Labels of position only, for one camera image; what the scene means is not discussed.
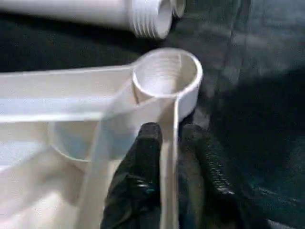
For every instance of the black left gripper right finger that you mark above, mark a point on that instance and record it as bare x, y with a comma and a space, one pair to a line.
200, 186

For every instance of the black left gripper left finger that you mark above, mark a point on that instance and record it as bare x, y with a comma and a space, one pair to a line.
138, 186

